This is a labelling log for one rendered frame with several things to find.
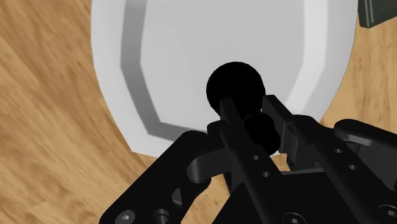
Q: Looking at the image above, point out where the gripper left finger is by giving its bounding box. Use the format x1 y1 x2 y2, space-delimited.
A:
98 97 284 224

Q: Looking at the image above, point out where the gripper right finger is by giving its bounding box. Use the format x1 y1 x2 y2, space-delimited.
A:
262 94 397 224

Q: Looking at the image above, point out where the black rounded object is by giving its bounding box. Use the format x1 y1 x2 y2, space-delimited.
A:
205 61 281 156

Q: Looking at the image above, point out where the white plate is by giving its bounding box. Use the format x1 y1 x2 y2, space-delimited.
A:
90 0 359 158

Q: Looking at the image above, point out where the dark green box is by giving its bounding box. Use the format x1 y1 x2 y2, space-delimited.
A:
357 0 397 29

